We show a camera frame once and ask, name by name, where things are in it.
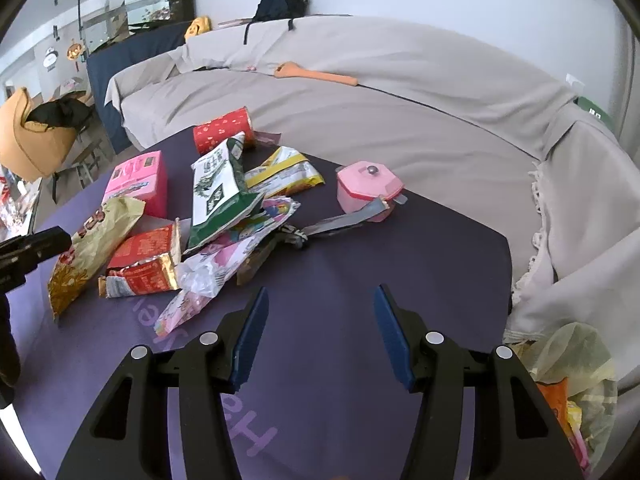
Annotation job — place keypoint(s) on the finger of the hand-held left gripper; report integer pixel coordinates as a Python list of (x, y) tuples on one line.
[(40, 246), (11, 276)]

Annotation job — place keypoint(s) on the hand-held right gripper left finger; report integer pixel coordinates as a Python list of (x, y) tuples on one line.
[(250, 340)]

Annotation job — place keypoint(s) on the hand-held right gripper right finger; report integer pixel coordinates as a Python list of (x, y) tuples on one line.
[(395, 340)]

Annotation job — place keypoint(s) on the gold snack bag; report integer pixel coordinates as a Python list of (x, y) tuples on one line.
[(90, 250)]

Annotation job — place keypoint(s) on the white green snack bag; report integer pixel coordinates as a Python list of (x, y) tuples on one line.
[(215, 190)]

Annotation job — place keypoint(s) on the clear plastic bag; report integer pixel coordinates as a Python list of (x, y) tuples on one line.
[(585, 360)]

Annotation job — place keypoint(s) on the cluttered side table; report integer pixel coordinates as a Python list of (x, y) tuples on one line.
[(17, 210)]

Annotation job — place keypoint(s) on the brown wrapper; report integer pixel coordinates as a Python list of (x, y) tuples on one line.
[(252, 265)]

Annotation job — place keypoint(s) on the pink colourful plastic wrapper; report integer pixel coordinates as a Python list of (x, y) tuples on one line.
[(235, 247)]

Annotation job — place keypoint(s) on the tan chair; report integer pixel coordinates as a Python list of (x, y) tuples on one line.
[(30, 152)]

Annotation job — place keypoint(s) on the purple table mat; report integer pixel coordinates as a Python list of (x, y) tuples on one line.
[(325, 270)]

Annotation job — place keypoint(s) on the red snack bag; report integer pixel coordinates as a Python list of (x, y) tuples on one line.
[(142, 265)]

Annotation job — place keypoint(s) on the pink toy fridge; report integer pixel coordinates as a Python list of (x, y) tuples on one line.
[(137, 180)]

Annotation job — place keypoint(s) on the grey foil wrapper strip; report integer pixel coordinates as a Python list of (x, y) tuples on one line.
[(340, 222)]

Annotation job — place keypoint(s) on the black clothing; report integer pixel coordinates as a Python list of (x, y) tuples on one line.
[(60, 115)]

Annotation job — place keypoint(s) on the pink toy pot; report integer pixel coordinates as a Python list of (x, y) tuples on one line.
[(365, 185)]

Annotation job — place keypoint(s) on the yellow white snack bag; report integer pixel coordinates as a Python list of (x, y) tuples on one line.
[(285, 172)]

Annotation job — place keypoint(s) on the orange snack packet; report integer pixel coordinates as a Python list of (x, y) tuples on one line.
[(557, 405)]

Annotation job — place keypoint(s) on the small pink wrapper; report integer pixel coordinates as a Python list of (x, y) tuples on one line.
[(267, 138)]

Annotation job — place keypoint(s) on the white fringed blanket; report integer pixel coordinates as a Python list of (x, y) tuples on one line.
[(575, 240)]

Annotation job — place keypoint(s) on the red cylindrical snack can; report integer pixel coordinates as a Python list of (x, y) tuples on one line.
[(222, 130)]

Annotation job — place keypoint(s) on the grey covered sofa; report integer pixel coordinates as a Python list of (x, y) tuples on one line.
[(400, 125)]

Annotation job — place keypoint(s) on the glass display tank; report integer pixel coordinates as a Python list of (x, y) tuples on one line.
[(130, 5)]

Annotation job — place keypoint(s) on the yellow plush toy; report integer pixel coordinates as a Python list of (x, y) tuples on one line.
[(197, 29)]

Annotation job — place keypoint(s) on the orange back scratcher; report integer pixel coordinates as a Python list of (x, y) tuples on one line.
[(300, 71)]

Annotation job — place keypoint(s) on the green box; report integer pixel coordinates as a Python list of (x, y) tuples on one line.
[(595, 110)]

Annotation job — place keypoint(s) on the white wall outlet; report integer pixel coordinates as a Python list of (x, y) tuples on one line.
[(573, 80)]

